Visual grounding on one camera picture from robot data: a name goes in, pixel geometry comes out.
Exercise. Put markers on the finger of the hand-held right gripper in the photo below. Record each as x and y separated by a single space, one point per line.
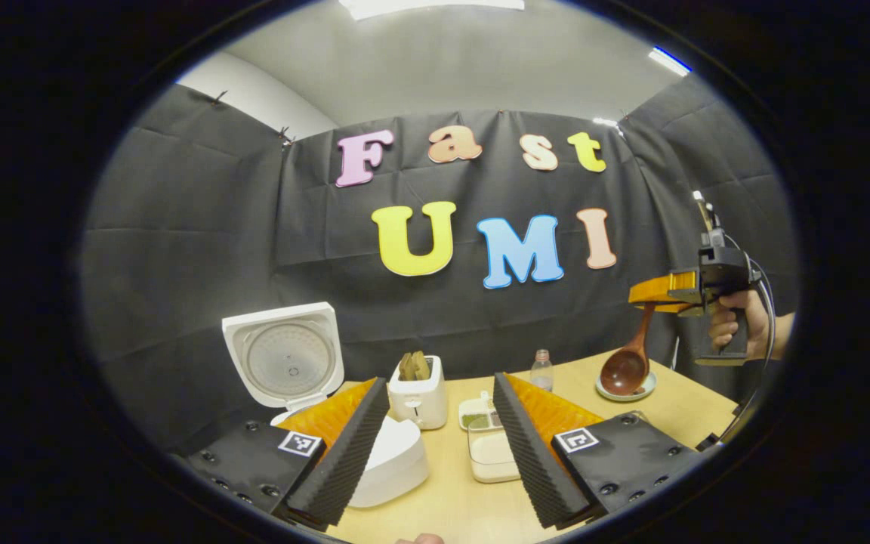
654 291

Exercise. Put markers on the white toaster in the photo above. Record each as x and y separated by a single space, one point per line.
420 404

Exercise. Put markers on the large ceiling light panel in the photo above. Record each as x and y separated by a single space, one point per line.
431 6

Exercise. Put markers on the small ceiling light panel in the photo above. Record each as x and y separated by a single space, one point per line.
669 60

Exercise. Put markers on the white divided dish of beans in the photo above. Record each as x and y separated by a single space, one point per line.
476 415

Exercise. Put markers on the brown wooden spoon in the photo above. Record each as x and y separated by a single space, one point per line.
624 370

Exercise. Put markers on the white tray of rice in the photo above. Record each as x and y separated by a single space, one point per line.
489 453

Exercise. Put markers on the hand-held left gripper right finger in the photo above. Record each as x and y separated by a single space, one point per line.
529 453

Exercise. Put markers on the brown toast slice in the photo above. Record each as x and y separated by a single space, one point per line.
421 365
406 366

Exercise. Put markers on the small clear plastic bottle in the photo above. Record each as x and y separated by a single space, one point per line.
541 374

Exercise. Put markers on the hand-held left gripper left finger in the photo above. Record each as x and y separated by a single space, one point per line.
344 453

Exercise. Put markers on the black backdrop cloth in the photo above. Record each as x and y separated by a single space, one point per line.
201 249

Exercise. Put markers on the white rice cooker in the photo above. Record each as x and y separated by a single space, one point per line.
284 355

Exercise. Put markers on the small pale green plate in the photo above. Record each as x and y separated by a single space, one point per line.
646 391

